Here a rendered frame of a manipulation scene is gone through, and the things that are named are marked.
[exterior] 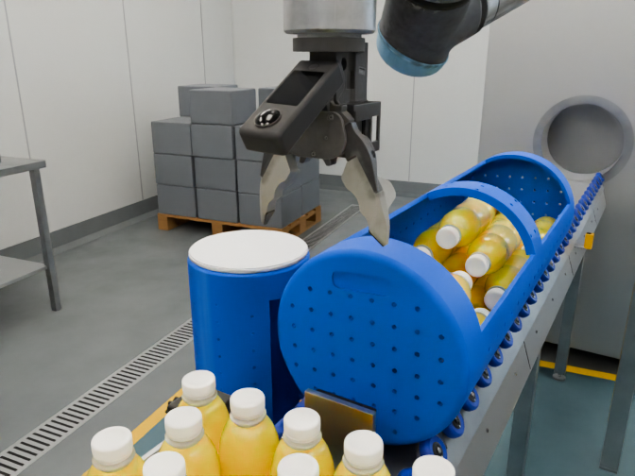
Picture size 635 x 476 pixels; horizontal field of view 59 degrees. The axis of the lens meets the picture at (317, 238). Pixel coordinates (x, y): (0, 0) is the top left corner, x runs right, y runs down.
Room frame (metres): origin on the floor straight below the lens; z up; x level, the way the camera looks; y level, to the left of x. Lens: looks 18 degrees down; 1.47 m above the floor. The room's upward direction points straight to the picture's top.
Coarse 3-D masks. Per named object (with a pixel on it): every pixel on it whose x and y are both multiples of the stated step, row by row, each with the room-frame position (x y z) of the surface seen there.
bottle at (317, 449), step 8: (320, 432) 0.51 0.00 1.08; (288, 440) 0.49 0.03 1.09; (320, 440) 0.50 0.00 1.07; (280, 448) 0.50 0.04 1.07; (288, 448) 0.49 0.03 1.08; (296, 448) 0.48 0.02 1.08; (304, 448) 0.48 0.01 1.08; (312, 448) 0.49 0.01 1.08; (320, 448) 0.49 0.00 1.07; (328, 448) 0.51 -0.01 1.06; (280, 456) 0.49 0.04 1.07; (312, 456) 0.48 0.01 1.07; (320, 456) 0.49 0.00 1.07; (328, 456) 0.49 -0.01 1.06; (272, 464) 0.49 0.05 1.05; (320, 464) 0.48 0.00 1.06; (328, 464) 0.49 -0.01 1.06; (272, 472) 0.49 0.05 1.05; (320, 472) 0.48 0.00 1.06; (328, 472) 0.48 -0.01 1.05
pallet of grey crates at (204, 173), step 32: (192, 96) 4.50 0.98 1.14; (224, 96) 4.38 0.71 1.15; (160, 128) 4.63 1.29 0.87; (192, 128) 4.51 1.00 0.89; (224, 128) 4.39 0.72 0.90; (160, 160) 4.64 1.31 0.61; (192, 160) 4.53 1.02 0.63; (224, 160) 4.40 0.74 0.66; (256, 160) 4.28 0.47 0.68; (160, 192) 4.65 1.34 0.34; (192, 192) 4.53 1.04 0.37; (224, 192) 4.41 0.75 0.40; (256, 192) 4.29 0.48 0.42; (288, 192) 4.34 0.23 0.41; (160, 224) 4.66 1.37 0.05; (224, 224) 4.40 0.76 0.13; (256, 224) 4.30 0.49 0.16; (288, 224) 4.33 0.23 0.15
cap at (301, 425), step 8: (296, 408) 0.52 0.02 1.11; (304, 408) 0.52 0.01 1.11; (288, 416) 0.50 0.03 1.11; (296, 416) 0.50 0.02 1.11; (304, 416) 0.50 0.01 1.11; (312, 416) 0.50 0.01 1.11; (288, 424) 0.49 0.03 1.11; (296, 424) 0.49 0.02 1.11; (304, 424) 0.49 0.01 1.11; (312, 424) 0.49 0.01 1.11; (288, 432) 0.49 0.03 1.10; (296, 432) 0.48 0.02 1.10; (304, 432) 0.48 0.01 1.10; (312, 432) 0.49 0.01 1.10; (296, 440) 0.48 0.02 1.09; (304, 440) 0.48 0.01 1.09; (312, 440) 0.49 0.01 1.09
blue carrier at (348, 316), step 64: (448, 192) 1.02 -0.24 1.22; (512, 192) 1.40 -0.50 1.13; (320, 256) 0.70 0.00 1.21; (384, 256) 0.65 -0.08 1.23; (320, 320) 0.69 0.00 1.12; (384, 320) 0.65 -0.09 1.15; (448, 320) 0.60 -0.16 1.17; (512, 320) 0.80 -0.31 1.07; (320, 384) 0.69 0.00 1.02; (384, 384) 0.64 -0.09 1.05; (448, 384) 0.60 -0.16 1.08
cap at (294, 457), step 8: (288, 456) 0.44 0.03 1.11; (296, 456) 0.44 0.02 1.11; (304, 456) 0.44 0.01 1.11; (280, 464) 0.43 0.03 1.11; (288, 464) 0.43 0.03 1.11; (296, 464) 0.43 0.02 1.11; (304, 464) 0.43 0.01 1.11; (312, 464) 0.43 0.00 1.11; (280, 472) 0.42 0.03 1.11; (288, 472) 0.42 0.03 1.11; (296, 472) 0.42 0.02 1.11; (304, 472) 0.42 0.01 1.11; (312, 472) 0.42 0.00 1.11
